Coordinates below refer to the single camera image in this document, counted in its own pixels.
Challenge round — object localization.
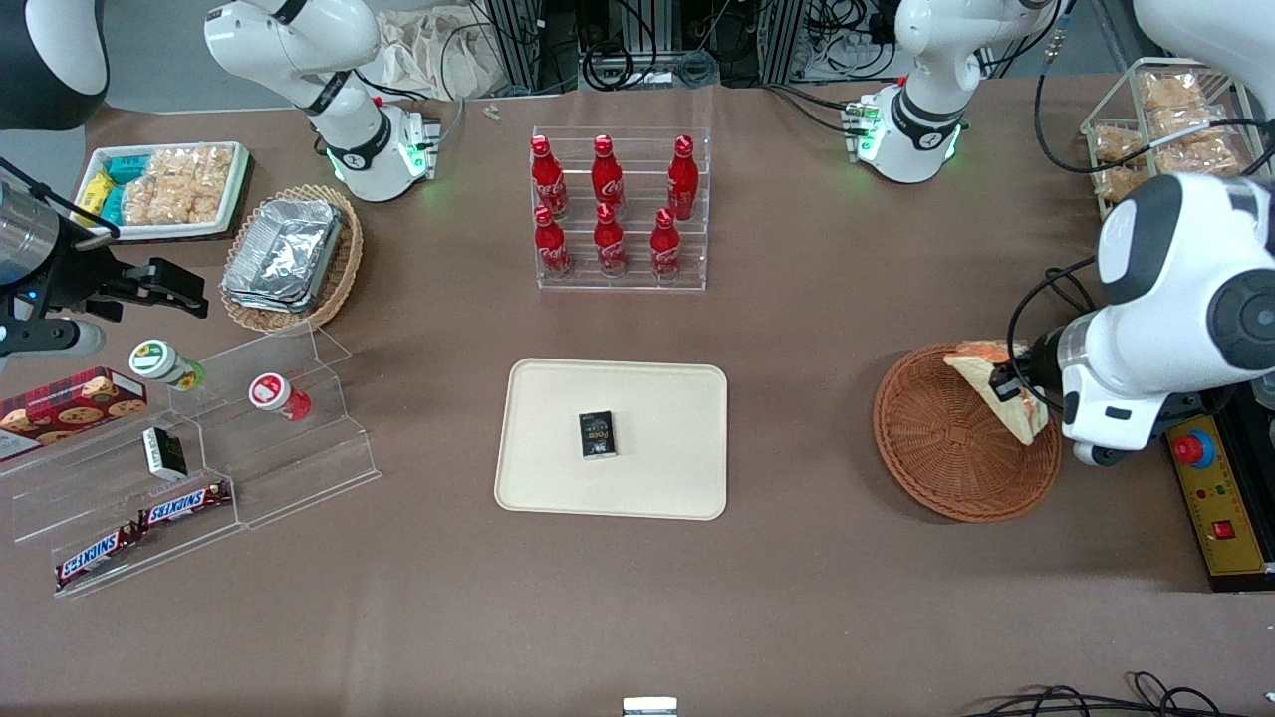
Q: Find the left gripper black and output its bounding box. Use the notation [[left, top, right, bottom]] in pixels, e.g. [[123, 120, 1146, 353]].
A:
[[991, 331, 1065, 404]]

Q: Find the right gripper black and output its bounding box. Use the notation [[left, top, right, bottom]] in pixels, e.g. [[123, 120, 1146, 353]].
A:
[[40, 234, 208, 318]]

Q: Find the triangle sandwich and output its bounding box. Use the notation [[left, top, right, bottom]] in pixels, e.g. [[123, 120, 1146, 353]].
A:
[[942, 340, 1050, 446]]

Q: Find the white rectangular snack tray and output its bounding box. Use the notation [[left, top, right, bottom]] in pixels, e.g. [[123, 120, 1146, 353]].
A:
[[75, 140, 252, 244]]

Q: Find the round brown wicker basket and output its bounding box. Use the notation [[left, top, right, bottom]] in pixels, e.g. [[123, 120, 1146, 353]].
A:
[[873, 344, 1064, 524]]

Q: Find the oval light wicker basket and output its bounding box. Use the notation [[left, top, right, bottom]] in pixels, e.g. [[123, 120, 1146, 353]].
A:
[[219, 184, 365, 335]]

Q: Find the cream plastic tray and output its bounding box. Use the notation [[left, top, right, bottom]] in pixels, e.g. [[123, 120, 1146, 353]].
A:
[[494, 358, 729, 522]]

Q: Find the green lid drink bottle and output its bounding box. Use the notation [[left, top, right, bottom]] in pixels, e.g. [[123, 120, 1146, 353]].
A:
[[128, 339, 206, 391]]

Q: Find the clear rice cracker packet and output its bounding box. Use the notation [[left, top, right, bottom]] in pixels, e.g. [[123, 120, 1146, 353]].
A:
[[164, 179, 232, 226], [149, 147, 236, 186], [122, 177, 166, 226]]

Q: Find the aluminium foil container stack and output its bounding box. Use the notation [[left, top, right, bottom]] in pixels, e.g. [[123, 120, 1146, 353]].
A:
[[221, 197, 345, 315]]

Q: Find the red lid drink bottle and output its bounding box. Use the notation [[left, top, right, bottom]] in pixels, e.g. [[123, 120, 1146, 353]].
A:
[[248, 371, 313, 422]]

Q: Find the red cookie box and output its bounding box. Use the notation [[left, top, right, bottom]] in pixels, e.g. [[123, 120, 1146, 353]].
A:
[[0, 366, 149, 462]]

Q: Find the small black white box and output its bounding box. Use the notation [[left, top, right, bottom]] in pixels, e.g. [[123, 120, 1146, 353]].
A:
[[141, 425, 189, 482]]

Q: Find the snickers chocolate bar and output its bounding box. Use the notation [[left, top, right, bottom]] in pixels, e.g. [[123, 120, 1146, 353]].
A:
[[136, 480, 233, 530], [54, 524, 142, 590]]

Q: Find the clear acrylic stepped shelf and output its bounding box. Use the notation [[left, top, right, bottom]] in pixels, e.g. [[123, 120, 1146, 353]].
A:
[[0, 324, 383, 600]]

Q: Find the yellow emergency stop box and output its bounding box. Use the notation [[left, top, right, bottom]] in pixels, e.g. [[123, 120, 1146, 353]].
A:
[[1163, 378, 1275, 595]]

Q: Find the beige cloth bag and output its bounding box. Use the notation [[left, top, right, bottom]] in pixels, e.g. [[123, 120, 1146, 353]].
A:
[[377, 8, 504, 101]]

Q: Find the red cola bottle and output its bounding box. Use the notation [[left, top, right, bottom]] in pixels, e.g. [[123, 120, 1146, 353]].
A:
[[593, 202, 629, 278], [666, 134, 700, 222], [649, 207, 683, 280], [591, 134, 626, 215], [530, 134, 569, 220], [533, 204, 574, 280]]

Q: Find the small black card box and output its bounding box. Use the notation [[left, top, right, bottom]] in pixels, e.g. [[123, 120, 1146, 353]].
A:
[[578, 409, 620, 461]]

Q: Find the clear acrylic bottle rack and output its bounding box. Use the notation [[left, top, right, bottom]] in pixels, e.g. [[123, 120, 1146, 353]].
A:
[[531, 125, 714, 293]]

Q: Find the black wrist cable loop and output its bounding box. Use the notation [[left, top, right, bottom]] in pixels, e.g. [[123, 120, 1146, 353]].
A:
[[1006, 261, 1102, 414]]

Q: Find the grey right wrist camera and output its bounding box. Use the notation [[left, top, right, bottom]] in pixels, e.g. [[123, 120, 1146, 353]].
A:
[[0, 317, 106, 359]]

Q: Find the long black arm cable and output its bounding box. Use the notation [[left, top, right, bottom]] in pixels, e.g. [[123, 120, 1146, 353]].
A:
[[1033, 0, 1275, 178]]

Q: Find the white wire basket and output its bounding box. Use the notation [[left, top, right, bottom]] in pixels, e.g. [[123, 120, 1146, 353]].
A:
[[1080, 57, 1275, 222]]

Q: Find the black floor cable loop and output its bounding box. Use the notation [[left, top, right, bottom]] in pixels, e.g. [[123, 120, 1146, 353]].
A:
[[964, 671, 1231, 717]]

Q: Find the black base cable bundle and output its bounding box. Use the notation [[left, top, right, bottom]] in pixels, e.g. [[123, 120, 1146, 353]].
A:
[[762, 83, 868, 135]]

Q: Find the aluminium profile frame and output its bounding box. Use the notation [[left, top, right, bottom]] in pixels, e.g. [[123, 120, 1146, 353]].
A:
[[483, 0, 897, 93]]

